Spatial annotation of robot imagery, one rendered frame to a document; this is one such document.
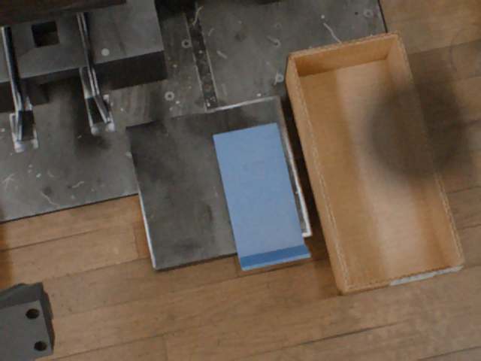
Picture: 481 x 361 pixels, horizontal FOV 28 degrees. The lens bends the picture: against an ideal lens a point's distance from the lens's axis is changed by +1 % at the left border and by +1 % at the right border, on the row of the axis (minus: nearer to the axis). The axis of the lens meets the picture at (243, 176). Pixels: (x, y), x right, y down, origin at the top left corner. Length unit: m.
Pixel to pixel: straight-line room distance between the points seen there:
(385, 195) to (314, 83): 0.15
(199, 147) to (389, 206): 0.21
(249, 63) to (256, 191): 0.16
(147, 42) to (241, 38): 0.14
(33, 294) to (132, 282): 0.33
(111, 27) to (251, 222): 0.25
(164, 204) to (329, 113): 0.21
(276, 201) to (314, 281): 0.09
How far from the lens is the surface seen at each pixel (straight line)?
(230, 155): 1.03
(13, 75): 1.01
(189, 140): 1.04
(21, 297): 0.72
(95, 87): 0.99
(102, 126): 0.99
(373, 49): 1.06
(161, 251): 1.01
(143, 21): 1.02
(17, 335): 0.71
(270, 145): 1.04
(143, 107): 1.08
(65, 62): 1.01
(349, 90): 1.08
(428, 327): 1.04
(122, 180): 1.06
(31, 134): 0.99
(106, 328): 1.03
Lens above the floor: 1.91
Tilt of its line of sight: 75 degrees down
